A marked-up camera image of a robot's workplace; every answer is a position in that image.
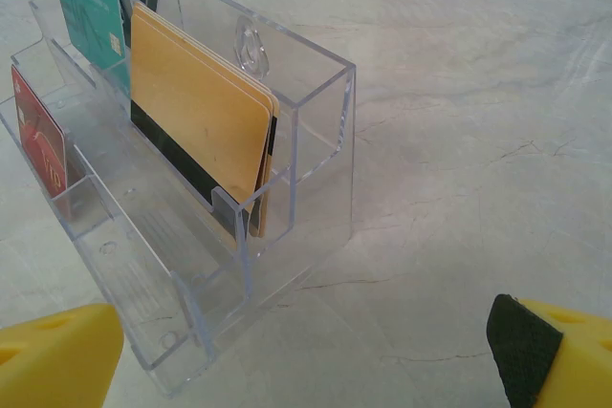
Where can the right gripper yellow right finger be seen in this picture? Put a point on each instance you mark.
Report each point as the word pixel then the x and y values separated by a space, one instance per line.
pixel 574 370

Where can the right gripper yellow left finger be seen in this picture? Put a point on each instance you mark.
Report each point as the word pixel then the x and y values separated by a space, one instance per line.
pixel 57 360

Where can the red VIP card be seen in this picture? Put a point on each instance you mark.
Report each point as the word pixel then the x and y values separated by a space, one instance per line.
pixel 40 140

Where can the gold card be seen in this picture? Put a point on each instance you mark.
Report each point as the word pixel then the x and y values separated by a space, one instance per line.
pixel 201 107
pixel 141 10

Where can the teal card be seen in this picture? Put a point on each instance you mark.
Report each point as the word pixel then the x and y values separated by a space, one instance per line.
pixel 86 11

